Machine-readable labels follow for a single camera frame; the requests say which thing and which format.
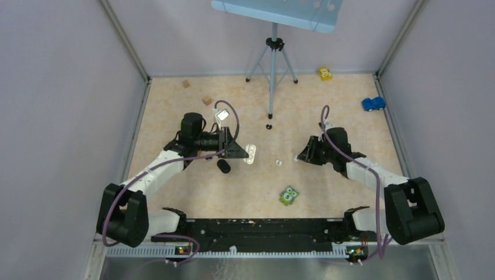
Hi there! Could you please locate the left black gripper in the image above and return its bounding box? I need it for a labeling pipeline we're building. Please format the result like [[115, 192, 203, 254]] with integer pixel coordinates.
[[194, 126, 249, 159]]

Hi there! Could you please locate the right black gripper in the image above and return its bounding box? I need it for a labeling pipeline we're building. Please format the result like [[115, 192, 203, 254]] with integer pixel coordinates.
[[297, 135, 336, 166]]

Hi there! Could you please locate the white earbud charging case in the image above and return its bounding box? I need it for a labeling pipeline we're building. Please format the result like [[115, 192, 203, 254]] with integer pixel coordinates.
[[244, 144, 257, 165]]

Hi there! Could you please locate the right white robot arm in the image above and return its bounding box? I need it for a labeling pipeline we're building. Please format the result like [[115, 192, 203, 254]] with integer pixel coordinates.
[[297, 127, 445, 245]]

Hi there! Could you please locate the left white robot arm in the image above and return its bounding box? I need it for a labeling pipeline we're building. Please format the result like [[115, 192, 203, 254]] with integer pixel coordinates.
[[96, 113, 256, 247]]

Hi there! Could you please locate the black earbud charging case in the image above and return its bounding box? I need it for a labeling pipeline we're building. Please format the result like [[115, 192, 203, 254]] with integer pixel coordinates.
[[217, 159, 231, 174]]

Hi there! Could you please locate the green owl number block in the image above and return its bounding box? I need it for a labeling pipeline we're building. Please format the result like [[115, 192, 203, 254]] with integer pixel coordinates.
[[279, 185, 299, 206]]

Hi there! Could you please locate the wooden cube block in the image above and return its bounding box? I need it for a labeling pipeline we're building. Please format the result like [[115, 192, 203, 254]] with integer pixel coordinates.
[[202, 96, 212, 106]]

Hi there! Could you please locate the blue toy car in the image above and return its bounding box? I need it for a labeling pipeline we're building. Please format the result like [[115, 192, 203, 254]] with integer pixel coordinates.
[[361, 96, 386, 111]]

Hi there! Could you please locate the small wooden cube far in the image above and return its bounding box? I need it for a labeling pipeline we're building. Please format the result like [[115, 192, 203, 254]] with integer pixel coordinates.
[[182, 79, 190, 88]]

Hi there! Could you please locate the light blue tripod stand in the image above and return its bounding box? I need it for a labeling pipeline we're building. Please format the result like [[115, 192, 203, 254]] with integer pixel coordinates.
[[245, 22, 299, 120]]

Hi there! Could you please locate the light blue perforated board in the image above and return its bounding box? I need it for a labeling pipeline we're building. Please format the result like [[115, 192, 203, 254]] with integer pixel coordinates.
[[211, 0, 343, 33]]

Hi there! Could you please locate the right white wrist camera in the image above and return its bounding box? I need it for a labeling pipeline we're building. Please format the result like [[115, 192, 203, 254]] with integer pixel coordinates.
[[319, 121, 334, 132]]

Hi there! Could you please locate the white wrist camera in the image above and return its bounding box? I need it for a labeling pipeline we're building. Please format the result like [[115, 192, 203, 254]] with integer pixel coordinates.
[[319, 121, 334, 132], [214, 108, 229, 130]]

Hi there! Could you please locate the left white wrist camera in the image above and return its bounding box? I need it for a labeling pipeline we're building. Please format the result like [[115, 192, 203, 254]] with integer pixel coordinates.
[[214, 108, 229, 130]]

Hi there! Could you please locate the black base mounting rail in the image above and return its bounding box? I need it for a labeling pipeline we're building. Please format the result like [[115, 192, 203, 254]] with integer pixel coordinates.
[[151, 218, 376, 253]]

